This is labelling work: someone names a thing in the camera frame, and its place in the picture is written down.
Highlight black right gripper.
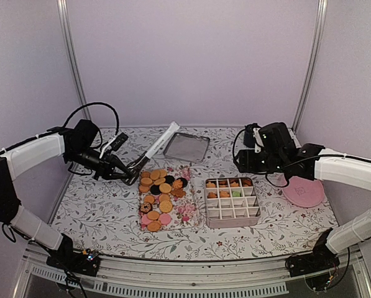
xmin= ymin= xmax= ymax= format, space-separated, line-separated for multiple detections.
xmin=232 ymin=150 xmax=286 ymax=174

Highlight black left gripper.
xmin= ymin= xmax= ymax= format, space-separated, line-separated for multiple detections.
xmin=67 ymin=145 xmax=133 ymax=180

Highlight orange leaf cookie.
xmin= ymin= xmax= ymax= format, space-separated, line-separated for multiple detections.
xmin=206 ymin=181 xmax=216 ymax=188

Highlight silver white tongs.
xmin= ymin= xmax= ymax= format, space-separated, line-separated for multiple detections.
xmin=122 ymin=120 xmax=180 ymax=186

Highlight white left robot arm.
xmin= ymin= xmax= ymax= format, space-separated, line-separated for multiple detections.
xmin=0 ymin=119 xmax=135 ymax=269

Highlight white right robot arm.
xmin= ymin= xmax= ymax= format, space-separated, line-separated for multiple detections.
xmin=232 ymin=122 xmax=371 ymax=271

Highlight dark blue mug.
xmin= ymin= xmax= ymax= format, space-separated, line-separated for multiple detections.
xmin=243 ymin=129 xmax=255 ymax=148

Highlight pink plate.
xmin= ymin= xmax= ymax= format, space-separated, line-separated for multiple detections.
xmin=282 ymin=176 xmax=325 ymax=208

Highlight pink divided cookie tin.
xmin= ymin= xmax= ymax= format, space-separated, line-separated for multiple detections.
xmin=204 ymin=177 xmax=260 ymax=228

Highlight silver tin lid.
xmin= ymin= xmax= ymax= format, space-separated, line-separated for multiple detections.
xmin=163 ymin=132 xmax=210 ymax=163

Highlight pink sandwich cookie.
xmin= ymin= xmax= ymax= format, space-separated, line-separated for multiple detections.
xmin=158 ymin=213 xmax=172 ymax=226

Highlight floral rectangular tray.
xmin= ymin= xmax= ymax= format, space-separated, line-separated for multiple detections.
xmin=139 ymin=165 xmax=201 ymax=232

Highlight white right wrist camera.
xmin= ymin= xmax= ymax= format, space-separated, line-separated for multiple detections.
xmin=245 ymin=123 xmax=263 ymax=153

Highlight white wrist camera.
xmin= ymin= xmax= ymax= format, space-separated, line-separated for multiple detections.
xmin=99 ymin=132 xmax=129 ymax=159
xmin=245 ymin=123 xmax=263 ymax=153

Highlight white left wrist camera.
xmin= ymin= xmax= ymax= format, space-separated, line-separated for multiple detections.
xmin=99 ymin=132 xmax=129 ymax=159

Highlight front aluminium rail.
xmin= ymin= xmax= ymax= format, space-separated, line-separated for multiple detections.
xmin=13 ymin=245 xmax=371 ymax=297

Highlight left aluminium frame post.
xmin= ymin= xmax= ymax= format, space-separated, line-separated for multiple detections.
xmin=57 ymin=0 xmax=87 ymax=106

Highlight aluminium frame post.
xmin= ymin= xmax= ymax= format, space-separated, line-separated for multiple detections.
xmin=57 ymin=0 xmax=87 ymax=106
xmin=291 ymin=0 xmax=328 ymax=133

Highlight right aluminium frame post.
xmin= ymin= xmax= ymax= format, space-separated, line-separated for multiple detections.
xmin=291 ymin=0 xmax=328 ymax=133

